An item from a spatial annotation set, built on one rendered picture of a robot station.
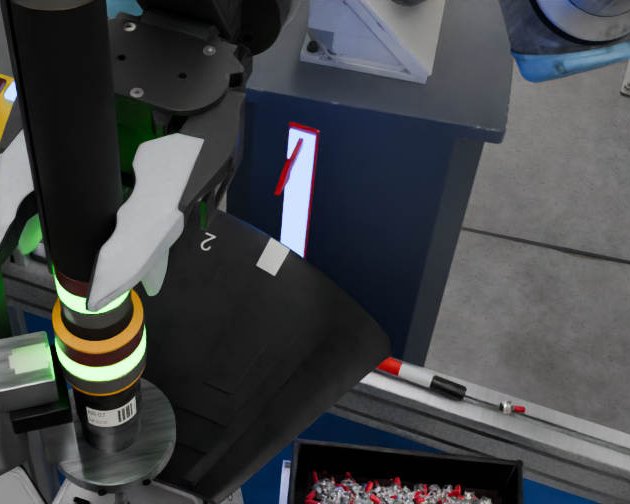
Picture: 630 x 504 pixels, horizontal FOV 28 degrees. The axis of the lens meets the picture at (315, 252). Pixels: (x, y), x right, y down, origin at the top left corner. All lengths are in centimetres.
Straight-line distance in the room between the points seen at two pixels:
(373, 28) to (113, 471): 68
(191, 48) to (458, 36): 79
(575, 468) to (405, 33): 46
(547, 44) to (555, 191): 143
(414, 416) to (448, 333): 106
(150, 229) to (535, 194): 206
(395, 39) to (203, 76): 70
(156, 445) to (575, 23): 59
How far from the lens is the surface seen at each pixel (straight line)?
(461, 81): 131
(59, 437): 67
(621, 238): 254
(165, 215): 53
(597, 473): 127
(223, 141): 56
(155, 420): 71
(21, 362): 63
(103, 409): 65
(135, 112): 57
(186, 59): 58
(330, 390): 90
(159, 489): 82
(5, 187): 54
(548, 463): 127
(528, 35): 117
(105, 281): 52
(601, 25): 112
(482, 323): 235
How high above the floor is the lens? 193
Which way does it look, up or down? 54 degrees down
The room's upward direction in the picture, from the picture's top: 7 degrees clockwise
